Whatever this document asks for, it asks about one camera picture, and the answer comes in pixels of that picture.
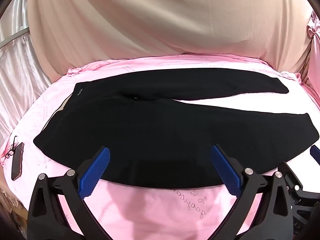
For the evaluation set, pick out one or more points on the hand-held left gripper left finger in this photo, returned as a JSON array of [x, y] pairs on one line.
[[98, 168]]

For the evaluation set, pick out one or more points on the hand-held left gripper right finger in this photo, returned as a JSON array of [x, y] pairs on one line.
[[225, 170]]

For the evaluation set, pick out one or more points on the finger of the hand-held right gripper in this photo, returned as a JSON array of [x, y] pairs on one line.
[[291, 180], [315, 152]]

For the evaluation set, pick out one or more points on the black pants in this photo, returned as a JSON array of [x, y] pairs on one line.
[[150, 130]]

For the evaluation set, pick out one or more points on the pink bed sheet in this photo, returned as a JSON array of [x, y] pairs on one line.
[[162, 217]]

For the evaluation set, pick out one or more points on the smartphone with dark case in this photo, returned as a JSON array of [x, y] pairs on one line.
[[17, 162]]

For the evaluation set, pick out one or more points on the tan crumpled cloth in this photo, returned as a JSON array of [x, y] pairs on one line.
[[8, 197]]

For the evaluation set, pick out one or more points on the silver satin curtain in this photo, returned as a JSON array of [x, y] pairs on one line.
[[20, 80]]

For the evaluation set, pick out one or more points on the pink satin drape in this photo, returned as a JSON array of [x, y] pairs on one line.
[[313, 32]]

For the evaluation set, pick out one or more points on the beige curtain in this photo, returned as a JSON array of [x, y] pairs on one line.
[[150, 17]]

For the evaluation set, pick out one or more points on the metal curtain rail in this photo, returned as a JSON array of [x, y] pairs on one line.
[[12, 39]]

